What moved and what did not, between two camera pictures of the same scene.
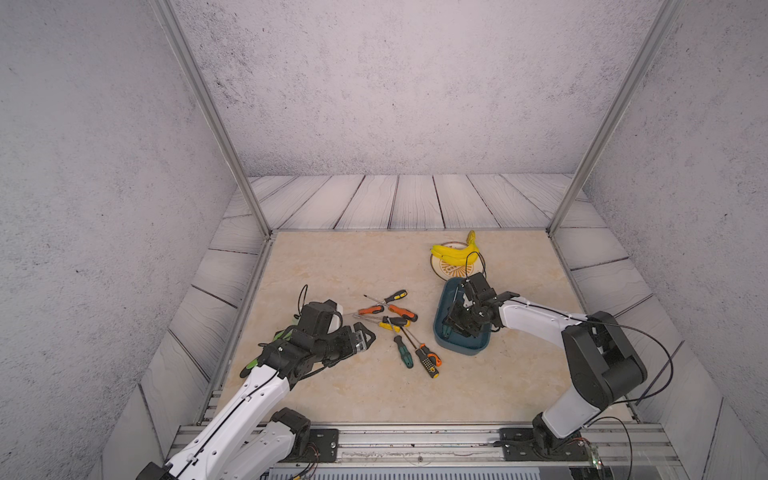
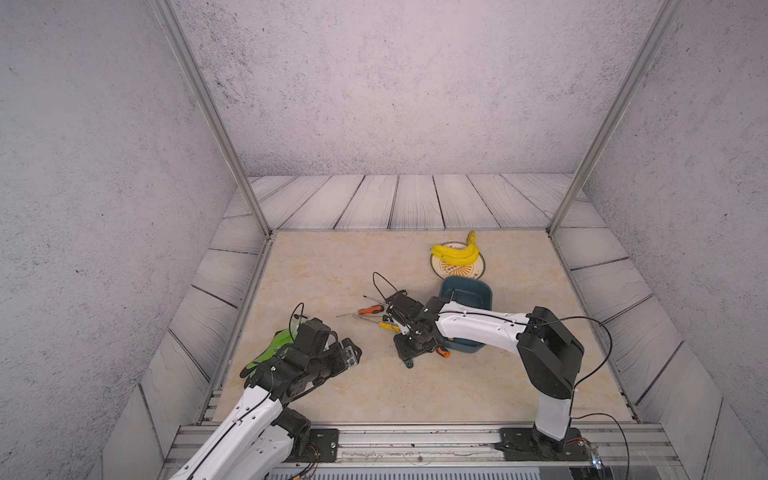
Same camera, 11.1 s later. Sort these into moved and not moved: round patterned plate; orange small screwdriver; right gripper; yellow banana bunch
Moved: right gripper
Not moved: orange small screwdriver; yellow banana bunch; round patterned plate
